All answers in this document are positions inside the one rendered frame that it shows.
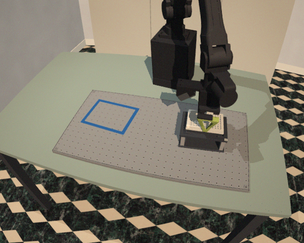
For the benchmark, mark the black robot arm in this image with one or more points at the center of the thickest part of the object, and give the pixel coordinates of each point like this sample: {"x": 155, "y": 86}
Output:
{"x": 214, "y": 61}

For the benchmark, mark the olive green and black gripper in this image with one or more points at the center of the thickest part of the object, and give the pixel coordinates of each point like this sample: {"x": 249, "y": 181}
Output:
{"x": 215, "y": 108}

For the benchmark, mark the cream grid plate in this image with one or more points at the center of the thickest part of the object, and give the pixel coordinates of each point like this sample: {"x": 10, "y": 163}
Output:
{"x": 193, "y": 124}

